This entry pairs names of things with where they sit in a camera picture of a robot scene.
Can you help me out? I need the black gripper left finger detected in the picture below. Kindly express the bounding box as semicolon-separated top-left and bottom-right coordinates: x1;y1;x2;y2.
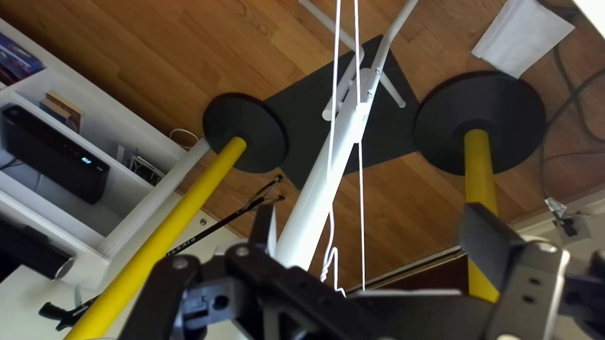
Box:
120;243;279;340

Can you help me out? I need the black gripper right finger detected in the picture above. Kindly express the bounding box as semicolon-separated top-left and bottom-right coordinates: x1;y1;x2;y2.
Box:
460;203;570;340

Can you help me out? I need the white bookshelf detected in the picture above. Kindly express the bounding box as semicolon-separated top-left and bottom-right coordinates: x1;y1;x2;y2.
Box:
0;20;209;288

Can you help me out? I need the black box on shelf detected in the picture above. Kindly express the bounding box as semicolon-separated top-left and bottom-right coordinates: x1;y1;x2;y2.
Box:
3;103;111;203

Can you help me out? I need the white paper sheet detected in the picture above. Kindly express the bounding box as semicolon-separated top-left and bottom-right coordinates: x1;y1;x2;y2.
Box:
474;0;576;77

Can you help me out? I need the white coat rack pole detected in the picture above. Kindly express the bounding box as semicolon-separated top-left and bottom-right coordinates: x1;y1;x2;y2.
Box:
275;0;421;269

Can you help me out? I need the yellow stanchion post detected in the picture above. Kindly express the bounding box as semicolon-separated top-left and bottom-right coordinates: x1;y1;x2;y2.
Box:
413;69;549;303
65;92;288;340

